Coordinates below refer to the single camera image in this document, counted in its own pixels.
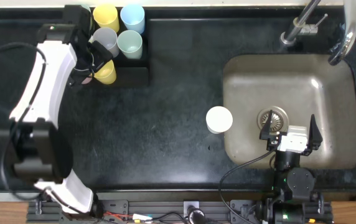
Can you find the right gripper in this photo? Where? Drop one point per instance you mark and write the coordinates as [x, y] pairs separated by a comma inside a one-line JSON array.
[[274, 143]]

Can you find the yellow cup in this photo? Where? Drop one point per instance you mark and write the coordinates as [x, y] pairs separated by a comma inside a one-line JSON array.
[[105, 17], [105, 74]]

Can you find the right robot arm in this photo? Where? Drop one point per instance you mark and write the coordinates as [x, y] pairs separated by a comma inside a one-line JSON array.
[[299, 180]]

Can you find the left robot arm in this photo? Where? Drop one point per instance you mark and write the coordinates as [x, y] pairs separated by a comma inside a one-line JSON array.
[[50, 81]]

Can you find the steel sink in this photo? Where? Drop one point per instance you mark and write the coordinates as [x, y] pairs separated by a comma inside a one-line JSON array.
[[321, 93]]

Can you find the white cup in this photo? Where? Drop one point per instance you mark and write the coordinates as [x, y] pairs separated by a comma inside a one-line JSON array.
[[219, 119]]

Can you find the steel tap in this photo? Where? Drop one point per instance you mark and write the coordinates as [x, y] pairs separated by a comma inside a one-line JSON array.
[[288, 37]]

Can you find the black tray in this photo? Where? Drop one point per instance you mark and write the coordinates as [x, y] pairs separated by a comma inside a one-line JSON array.
[[131, 76]]

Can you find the blue cup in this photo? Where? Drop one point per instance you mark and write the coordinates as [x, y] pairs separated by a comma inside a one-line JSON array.
[[133, 17]]

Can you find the grey cup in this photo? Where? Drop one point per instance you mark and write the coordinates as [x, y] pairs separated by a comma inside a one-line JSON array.
[[106, 39]]

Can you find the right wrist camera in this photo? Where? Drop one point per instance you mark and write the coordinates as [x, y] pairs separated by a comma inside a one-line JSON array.
[[293, 140]]

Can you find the mounting rail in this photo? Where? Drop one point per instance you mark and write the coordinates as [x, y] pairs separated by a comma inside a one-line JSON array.
[[165, 211]]

